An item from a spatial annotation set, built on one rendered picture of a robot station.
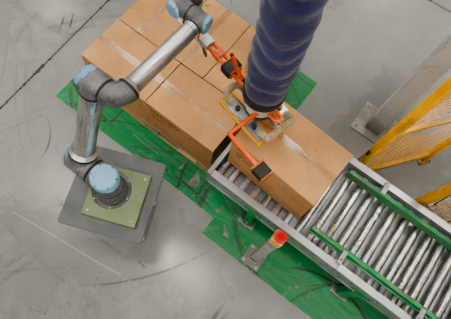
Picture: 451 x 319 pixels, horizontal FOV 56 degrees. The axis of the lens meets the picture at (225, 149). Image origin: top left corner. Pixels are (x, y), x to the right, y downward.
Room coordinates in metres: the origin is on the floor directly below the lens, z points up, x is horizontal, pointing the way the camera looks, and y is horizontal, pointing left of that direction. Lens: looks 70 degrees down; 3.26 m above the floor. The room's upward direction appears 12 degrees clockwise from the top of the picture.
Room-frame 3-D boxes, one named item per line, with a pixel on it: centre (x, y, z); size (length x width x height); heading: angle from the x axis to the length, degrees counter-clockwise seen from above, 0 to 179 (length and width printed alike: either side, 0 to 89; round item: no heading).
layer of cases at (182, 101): (1.67, 0.40, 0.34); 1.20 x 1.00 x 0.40; 64
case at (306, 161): (0.96, -0.39, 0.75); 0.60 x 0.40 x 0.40; 61
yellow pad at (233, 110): (1.00, -0.07, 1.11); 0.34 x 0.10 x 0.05; 51
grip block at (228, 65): (1.23, 0.06, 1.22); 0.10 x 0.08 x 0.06; 141
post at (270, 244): (0.41, -0.38, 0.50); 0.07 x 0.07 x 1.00; 64
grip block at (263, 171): (0.68, -0.20, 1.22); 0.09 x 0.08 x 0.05; 141
